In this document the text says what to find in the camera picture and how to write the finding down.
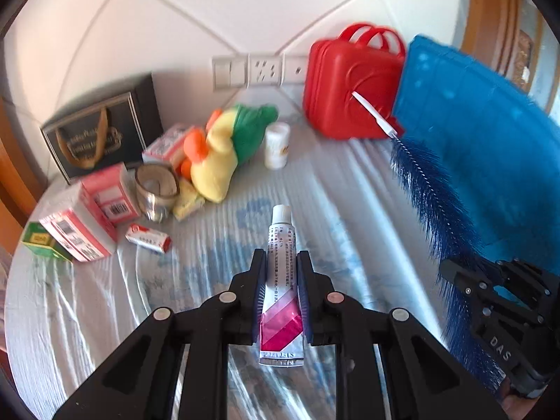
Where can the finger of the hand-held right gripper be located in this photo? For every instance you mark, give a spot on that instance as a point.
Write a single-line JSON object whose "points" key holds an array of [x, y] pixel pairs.
{"points": [[525, 278], [459, 278]]}

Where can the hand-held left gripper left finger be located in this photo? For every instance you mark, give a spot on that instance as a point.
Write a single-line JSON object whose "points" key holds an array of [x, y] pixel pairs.
{"points": [[259, 288]]}

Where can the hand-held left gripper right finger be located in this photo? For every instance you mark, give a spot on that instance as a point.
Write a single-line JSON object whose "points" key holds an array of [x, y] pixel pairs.
{"points": [[302, 288]]}

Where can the white ointment tube pink stripes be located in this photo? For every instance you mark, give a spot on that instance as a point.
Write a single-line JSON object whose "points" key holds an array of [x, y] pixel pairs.
{"points": [[280, 271]]}

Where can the blue plastic crate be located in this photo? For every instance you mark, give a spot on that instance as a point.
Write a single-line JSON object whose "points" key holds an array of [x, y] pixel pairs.
{"points": [[481, 140]]}

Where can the yellow sponge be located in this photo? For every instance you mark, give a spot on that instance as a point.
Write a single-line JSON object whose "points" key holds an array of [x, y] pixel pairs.
{"points": [[188, 201]]}

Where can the small red white box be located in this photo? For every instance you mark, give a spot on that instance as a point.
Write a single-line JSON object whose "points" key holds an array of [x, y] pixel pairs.
{"points": [[148, 238]]}

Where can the yellow duck plush toy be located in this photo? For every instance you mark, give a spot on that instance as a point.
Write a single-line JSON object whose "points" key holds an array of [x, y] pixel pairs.
{"points": [[218, 157]]}

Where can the shiny metal cup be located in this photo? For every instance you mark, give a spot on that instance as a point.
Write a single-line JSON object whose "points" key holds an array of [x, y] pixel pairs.
{"points": [[155, 197]]}

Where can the small white plastic bottle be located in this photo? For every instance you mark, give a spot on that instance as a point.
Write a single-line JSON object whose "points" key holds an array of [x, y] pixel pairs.
{"points": [[276, 148]]}

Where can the large pink white medicine box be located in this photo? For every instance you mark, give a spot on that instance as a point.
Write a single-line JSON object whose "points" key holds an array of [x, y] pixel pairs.
{"points": [[78, 232]]}

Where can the red plastic carry case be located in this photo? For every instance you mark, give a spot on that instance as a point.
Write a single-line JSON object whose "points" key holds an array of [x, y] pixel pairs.
{"points": [[345, 83]]}

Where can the green yellow small box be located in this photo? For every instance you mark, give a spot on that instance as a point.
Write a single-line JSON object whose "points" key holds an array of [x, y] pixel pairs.
{"points": [[39, 239]]}

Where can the white wall light switch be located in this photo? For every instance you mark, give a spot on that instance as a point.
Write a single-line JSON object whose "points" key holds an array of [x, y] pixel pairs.
{"points": [[229, 72]]}

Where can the white small wall socket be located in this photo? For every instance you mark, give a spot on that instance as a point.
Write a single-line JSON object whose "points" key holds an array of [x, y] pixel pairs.
{"points": [[295, 69]]}

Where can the wooden frame post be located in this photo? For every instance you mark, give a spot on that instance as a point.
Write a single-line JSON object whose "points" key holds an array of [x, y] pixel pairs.
{"points": [[15, 175], [494, 17]]}

